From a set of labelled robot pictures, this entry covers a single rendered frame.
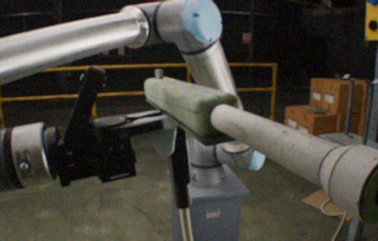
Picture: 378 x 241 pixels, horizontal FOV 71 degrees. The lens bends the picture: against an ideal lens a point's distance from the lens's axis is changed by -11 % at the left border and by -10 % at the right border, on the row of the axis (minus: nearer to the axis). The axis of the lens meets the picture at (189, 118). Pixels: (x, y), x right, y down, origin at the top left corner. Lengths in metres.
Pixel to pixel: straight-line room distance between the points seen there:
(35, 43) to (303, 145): 0.53
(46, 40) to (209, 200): 0.90
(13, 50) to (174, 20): 0.39
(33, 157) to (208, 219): 0.97
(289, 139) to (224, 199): 1.09
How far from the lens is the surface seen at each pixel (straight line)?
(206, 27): 0.74
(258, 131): 0.20
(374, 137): 1.63
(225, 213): 1.30
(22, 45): 0.60
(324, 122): 3.57
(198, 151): 1.22
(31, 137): 0.42
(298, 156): 0.16
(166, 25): 0.77
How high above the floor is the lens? 1.22
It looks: 13 degrees down
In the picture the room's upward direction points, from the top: straight up
